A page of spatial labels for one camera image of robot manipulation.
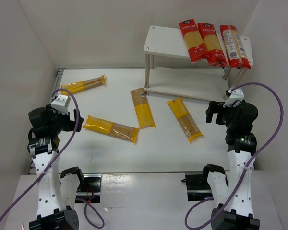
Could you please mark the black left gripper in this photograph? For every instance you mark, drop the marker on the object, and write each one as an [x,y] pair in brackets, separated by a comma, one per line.
[75,120]

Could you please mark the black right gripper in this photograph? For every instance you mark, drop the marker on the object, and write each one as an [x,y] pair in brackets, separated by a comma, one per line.
[212,111]

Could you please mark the red spaghetti bag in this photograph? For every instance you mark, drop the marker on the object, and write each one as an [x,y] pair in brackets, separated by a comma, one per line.
[214,51]
[193,40]

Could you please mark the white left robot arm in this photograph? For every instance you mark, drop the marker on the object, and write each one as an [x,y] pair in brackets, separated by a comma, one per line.
[54,212]

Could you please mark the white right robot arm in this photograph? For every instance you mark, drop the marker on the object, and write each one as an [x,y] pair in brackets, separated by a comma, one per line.
[232,191]

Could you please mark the white two-tier shelf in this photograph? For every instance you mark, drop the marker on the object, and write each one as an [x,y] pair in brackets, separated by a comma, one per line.
[197,80]

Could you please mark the yellow pasta bag right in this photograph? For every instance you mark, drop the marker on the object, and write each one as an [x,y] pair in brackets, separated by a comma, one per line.
[184,119]

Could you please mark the yellow pasta bag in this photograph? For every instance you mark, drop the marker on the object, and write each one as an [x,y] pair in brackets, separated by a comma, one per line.
[112,129]
[184,119]
[84,85]

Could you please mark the yellow pasta bag far left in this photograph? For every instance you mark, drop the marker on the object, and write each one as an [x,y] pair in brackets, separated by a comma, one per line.
[84,85]

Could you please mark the yellow pasta bag lower left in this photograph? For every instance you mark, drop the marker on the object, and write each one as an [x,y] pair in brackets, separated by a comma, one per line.
[112,129]

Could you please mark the red spaghetti bag on shelf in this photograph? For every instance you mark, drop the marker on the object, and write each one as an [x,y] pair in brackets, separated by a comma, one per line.
[214,51]

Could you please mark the yellow pasta bag barcode centre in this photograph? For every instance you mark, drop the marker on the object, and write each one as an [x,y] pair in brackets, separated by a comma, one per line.
[142,108]

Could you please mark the red spaghetti bag label up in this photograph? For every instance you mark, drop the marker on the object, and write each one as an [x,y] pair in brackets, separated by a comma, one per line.
[235,51]

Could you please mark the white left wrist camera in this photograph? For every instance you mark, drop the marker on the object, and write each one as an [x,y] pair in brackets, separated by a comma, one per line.
[61,103]

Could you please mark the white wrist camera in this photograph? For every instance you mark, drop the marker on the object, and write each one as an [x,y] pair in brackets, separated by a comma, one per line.
[233,96]
[61,103]

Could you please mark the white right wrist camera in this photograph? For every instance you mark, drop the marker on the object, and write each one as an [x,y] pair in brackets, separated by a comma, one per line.
[233,96]

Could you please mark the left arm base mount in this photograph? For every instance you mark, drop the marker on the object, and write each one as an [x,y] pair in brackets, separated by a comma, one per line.
[90,188]

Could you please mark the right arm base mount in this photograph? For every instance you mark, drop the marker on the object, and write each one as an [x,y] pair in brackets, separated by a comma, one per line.
[197,188]

